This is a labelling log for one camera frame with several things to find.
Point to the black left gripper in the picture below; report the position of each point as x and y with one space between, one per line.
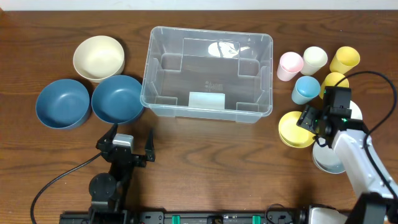
125 155

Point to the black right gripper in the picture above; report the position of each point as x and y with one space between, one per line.
308 120

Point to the yellow small bowl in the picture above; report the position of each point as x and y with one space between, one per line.
293 135

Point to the light blue cup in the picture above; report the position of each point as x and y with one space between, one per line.
306 88

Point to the grey-blue small bowl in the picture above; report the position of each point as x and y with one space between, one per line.
326 159

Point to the white small bowl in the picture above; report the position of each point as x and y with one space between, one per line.
355 111

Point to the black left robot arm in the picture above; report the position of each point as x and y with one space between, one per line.
109 190

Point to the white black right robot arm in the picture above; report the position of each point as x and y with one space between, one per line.
349 139

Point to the yellow cup near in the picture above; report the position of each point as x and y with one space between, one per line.
331 80

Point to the yellow cup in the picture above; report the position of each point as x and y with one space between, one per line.
331 80
345 59

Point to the dark blue bowl right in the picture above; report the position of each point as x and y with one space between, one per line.
117 100

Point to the dark blue bowl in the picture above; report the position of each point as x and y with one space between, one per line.
117 100
63 104

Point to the pink cup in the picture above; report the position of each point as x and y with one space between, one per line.
290 64

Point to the cream cup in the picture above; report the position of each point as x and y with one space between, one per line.
314 58

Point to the yellow cup far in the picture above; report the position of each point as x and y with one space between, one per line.
345 59

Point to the dark blue bowl left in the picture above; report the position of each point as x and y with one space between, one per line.
63 104

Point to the cream large bowl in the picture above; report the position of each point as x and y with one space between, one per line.
99 58

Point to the clear plastic storage bin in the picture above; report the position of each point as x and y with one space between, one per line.
208 74

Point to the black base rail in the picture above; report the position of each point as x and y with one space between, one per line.
276 213

